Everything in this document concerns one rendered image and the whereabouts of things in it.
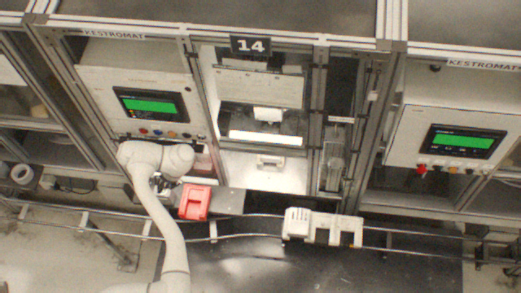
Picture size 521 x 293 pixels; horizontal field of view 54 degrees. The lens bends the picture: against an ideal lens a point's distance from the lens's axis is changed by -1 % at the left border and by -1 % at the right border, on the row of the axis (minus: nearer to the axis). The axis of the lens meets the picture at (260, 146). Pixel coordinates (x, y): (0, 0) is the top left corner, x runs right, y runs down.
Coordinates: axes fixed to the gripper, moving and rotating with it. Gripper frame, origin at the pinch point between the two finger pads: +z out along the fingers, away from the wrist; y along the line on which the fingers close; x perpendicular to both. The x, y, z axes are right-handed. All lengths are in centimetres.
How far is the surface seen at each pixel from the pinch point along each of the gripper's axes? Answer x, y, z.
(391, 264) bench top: 5, -116, -9
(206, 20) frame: -17, 13, -95
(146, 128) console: -10.3, 15.8, -30.3
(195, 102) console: -10, 4, -62
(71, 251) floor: 5, 28, 136
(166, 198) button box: 0.4, -4.6, 8.3
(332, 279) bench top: 17, -92, 4
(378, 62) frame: -10, -36, -115
